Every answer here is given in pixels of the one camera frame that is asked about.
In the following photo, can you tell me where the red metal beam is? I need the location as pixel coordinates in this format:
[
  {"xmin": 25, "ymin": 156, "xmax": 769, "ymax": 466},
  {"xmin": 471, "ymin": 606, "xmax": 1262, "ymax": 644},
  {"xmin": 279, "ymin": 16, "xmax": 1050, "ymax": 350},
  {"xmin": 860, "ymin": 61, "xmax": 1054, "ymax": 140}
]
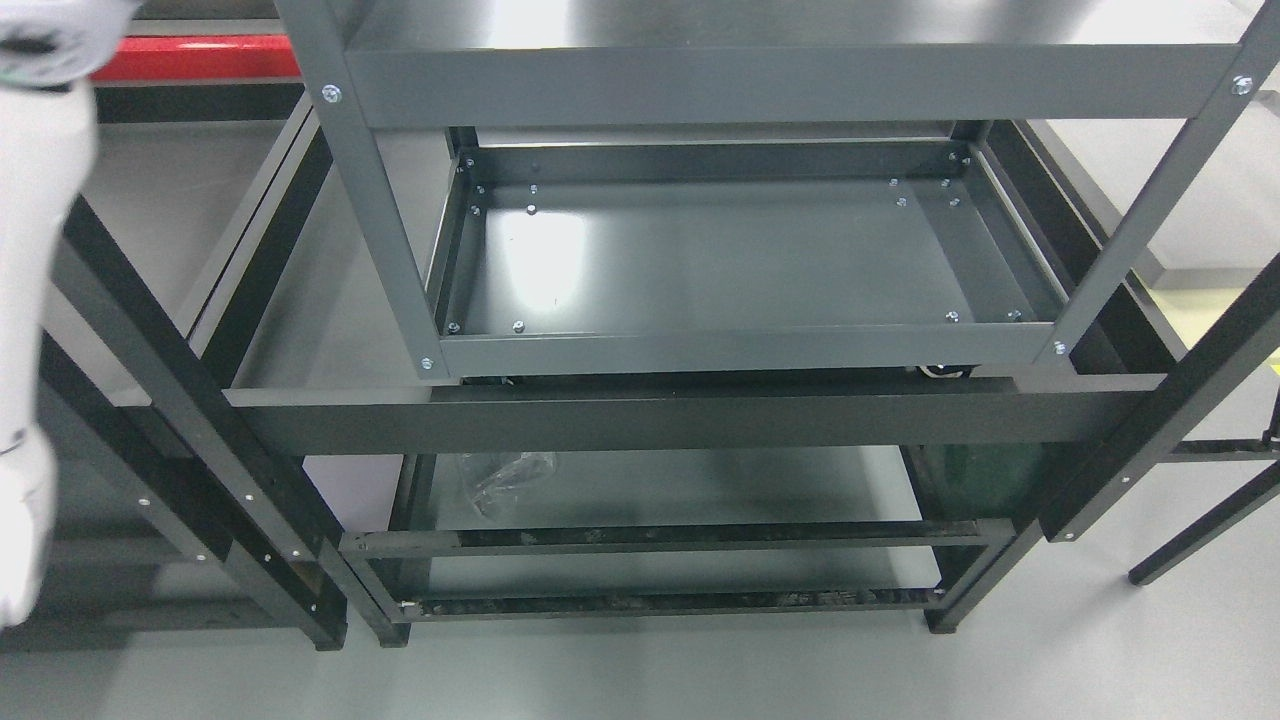
[{"xmin": 90, "ymin": 35, "xmax": 301, "ymax": 83}]

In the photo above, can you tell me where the grey metal shelf cart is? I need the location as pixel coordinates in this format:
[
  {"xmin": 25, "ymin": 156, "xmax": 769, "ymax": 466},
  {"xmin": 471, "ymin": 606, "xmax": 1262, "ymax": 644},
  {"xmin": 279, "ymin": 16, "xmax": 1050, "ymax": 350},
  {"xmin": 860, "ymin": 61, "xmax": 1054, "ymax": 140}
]
[{"xmin": 276, "ymin": 1, "xmax": 1277, "ymax": 384}]

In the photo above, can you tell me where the black metal shelf rack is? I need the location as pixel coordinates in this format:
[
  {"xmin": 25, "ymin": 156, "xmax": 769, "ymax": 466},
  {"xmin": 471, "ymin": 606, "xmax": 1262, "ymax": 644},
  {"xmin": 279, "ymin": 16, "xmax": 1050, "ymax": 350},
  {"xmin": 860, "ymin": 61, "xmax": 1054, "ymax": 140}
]
[{"xmin": 3, "ymin": 85, "xmax": 1277, "ymax": 653}]

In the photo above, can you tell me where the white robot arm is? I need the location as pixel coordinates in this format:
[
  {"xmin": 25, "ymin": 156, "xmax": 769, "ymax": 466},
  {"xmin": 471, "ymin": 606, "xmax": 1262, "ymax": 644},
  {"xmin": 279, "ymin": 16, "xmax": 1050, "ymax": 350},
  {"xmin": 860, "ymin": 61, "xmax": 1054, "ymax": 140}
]
[{"xmin": 1, "ymin": 1, "xmax": 140, "ymax": 629}]

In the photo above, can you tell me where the clear plastic bag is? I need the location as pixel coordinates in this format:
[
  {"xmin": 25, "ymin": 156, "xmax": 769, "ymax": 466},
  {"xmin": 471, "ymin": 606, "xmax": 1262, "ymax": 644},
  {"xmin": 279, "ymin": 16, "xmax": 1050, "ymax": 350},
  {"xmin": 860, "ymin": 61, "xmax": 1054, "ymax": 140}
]
[{"xmin": 457, "ymin": 452, "xmax": 559, "ymax": 521}]

